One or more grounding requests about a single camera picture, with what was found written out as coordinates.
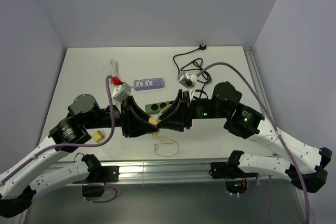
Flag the purple power strip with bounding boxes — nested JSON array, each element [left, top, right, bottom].
[[133, 78, 165, 91]]

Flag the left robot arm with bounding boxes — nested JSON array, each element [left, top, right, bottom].
[[1, 94, 158, 218]]

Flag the white coiled cord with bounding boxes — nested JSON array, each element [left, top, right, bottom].
[[108, 59, 135, 88]]

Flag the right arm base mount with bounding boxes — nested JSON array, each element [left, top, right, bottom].
[[208, 162, 258, 196]]

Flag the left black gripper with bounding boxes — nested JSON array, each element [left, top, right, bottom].
[[84, 95, 158, 137]]

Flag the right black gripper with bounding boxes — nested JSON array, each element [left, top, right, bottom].
[[157, 89, 229, 132]]

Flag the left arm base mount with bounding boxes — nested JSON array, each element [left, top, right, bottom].
[[82, 166, 119, 202]]

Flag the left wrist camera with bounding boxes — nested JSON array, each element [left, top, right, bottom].
[[111, 76, 132, 104]]

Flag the aluminium right rail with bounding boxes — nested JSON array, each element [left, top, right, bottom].
[[243, 46, 273, 118]]

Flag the yellow plug adapter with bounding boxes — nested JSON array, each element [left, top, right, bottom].
[[92, 130, 106, 144]]

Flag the yellow thin cable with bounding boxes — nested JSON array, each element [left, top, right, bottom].
[[149, 105, 180, 158]]

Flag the orange charger plug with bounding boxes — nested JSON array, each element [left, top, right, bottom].
[[148, 117, 160, 136]]

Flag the green power strip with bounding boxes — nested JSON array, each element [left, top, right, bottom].
[[145, 101, 173, 115]]

